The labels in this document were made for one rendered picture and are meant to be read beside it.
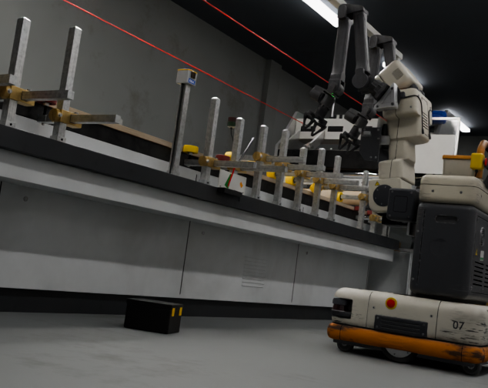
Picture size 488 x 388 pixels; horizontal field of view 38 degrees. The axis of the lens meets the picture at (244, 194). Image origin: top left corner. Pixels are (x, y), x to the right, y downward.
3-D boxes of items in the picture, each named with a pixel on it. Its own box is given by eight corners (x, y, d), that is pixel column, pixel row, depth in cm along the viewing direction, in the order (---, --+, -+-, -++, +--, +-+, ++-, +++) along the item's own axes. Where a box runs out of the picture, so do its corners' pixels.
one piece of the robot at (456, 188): (493, 330, 336) (510, 156, 344) (465, 331, 289) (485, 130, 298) (423, 319, 353) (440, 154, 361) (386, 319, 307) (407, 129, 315)
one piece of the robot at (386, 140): (404, 171, 356) (409, 128, 358) (385, 160, 332) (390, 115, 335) (373, 170, 364) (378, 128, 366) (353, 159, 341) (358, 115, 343)
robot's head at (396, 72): (426, 90, 353) (409, 69, 359) (413, 78, 335) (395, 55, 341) (403, 109, 357) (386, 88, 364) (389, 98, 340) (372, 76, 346)
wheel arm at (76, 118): (120, 126, 274) (122, 115, 274) (114, 124, 271) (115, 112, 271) (42, 125, 297) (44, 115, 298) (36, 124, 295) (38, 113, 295)
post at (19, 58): (10, 145, 262) (31, 18, 267) (2, 142, 259) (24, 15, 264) (4, 145, 264) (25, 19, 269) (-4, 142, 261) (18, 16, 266)
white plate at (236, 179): (245, 195, 393) (247, 177, 394) (218, 188, 372) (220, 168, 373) (243, 195, 394) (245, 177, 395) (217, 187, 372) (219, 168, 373)
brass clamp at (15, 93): (35, 106, 269) (37, 93, 269) (6, 96, 257) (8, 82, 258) (24, 106, 272) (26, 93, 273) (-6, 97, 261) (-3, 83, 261)
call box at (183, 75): (195, 88, 350) (197, 72, 350) (186, 84, 344) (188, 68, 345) (184, 88, 354) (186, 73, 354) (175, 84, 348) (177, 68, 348)
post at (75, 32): (63, 145, 283) (81, 28, 288) (56, 142, 280) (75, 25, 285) (57, 144, 285) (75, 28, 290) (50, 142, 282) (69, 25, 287)
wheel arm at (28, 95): (73, 102, 253) (75, 91, 253) (66, 100, 250) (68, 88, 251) (-6, 104, 277) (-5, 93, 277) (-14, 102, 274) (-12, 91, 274)
